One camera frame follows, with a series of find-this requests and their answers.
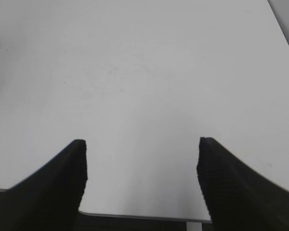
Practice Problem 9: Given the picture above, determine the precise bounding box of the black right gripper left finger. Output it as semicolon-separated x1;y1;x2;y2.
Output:
0;140;88;231

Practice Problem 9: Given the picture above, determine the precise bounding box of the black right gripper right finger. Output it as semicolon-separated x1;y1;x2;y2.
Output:
197;137;289;231

